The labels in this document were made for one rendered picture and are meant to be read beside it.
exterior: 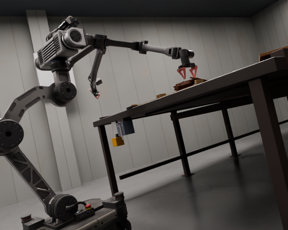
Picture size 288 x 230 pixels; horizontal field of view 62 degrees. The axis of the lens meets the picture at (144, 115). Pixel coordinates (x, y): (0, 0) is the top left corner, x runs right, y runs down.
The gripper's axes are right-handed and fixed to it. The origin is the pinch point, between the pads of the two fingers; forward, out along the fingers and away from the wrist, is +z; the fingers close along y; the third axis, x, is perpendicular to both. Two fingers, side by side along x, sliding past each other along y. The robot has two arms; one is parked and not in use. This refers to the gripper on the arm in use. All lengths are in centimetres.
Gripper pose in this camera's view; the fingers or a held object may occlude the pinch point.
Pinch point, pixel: (189, 77)
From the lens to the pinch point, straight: 171.9
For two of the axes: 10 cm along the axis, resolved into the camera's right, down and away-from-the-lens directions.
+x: -5.4, 1.9, 8.2
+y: 8.1, -1.6, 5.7
